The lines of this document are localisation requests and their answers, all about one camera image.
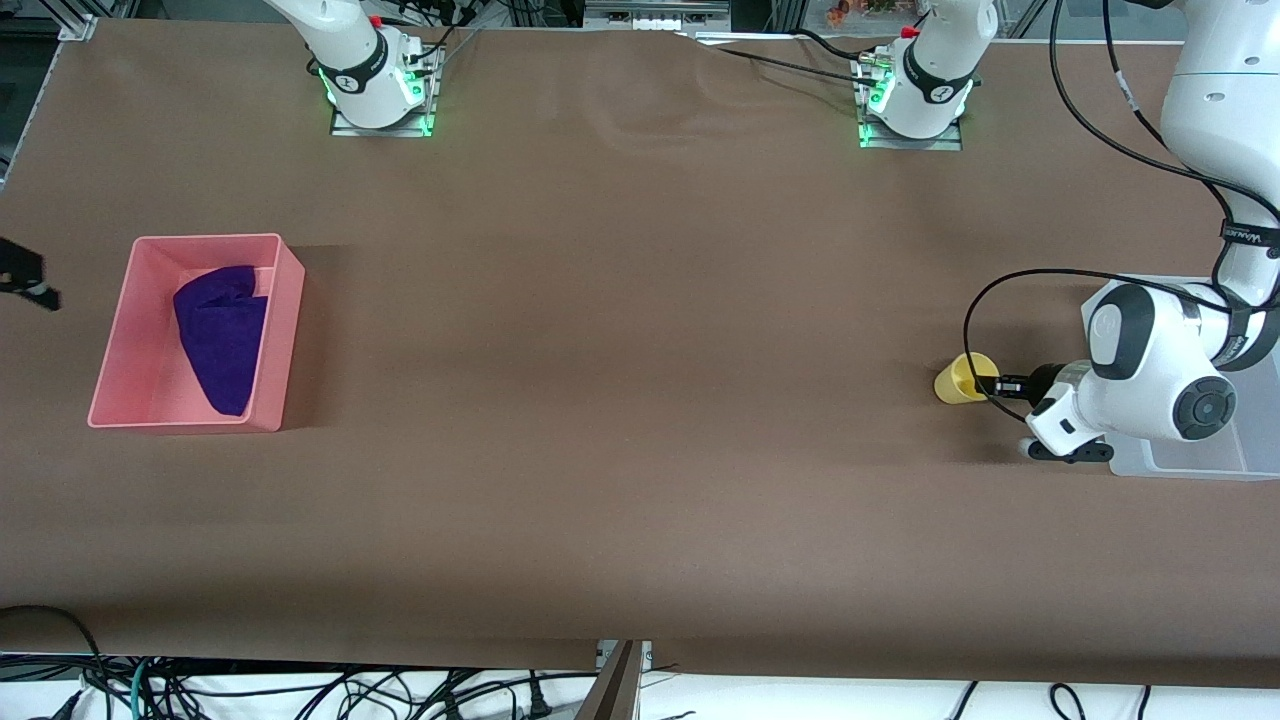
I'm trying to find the yellow cup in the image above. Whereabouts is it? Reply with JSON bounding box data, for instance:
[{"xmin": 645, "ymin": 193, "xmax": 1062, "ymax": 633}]
[{"xmin": 933, "ymin": 352, "xmax": 999, "ymax": 405}]

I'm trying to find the purple cloth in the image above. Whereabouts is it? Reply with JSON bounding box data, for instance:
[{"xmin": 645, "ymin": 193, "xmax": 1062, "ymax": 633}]
[{"xmin": 172, "ymin": 264, "xmax": 269, "ymax": 417}]

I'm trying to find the pink plastic bin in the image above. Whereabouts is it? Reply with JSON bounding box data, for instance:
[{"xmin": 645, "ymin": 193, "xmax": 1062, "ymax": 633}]
[{"xmin": 87, "ymin": 233, "xmax": 306, "ymax": 433}]

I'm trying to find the translucent white plastic bin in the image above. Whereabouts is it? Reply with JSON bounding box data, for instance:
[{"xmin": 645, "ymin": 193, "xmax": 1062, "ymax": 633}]
[{"xmin": 1080, "ymin": 275, "xmax": 1280, "ymax": 481}]

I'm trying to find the metal table strut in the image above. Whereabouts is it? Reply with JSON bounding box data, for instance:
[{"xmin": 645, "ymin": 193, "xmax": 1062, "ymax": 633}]
[{"xmin": 575, "ymin": 640, "xmax": 649, "ymax": 720}]

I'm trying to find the black looped gripper cable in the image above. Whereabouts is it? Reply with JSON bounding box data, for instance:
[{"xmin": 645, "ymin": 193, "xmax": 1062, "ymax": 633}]
[{"xmin": 963, "ymin": 268, "xmax": 1236, "ymax": 403}]

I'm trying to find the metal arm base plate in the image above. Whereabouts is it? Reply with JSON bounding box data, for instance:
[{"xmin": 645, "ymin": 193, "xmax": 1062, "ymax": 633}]
[
  {"xmin": 855, "ymin": 55, "xmax": 966, "ymax": 152},
  {"xmin": 328, "ymin": 45, "xmax": 438, "ymax": 139}
]

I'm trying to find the black hanging arm cable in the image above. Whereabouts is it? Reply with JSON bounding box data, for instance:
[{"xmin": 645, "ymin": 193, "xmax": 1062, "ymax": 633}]
[{"xmin": 1048, "ymin": 0, "xmax": 1280, "ymax": 226}]

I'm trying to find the thick black floor cable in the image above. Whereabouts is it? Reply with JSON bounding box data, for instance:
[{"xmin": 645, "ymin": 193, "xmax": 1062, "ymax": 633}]
[{"xmin": 0, "ymin": 604, "xmax": 107, "ymax": 693}]

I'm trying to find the black base cable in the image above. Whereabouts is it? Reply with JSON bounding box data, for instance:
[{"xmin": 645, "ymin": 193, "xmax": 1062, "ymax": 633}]
[{"xmin": 690, "ymin": 35, "xmax": 881, "ymax": 93}]

